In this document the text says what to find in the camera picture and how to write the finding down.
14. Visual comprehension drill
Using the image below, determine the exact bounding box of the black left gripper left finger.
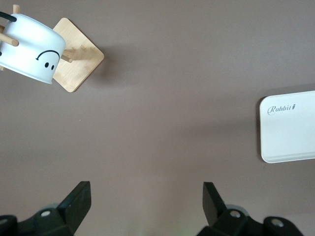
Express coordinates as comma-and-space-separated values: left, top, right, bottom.
0, 181, 92, 236

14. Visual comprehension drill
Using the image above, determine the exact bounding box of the white smiley face mug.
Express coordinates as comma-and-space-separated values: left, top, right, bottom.
0, 11, 67, 85

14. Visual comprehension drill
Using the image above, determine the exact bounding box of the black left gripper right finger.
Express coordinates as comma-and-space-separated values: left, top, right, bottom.
198, 181, 305, 236

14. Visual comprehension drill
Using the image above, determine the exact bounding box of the cream rectangular tray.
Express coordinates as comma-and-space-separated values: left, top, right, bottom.
259, 90, 315, 164

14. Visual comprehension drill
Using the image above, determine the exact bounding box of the wooden mug rack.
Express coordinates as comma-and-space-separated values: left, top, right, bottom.
0, 4, 105, 93

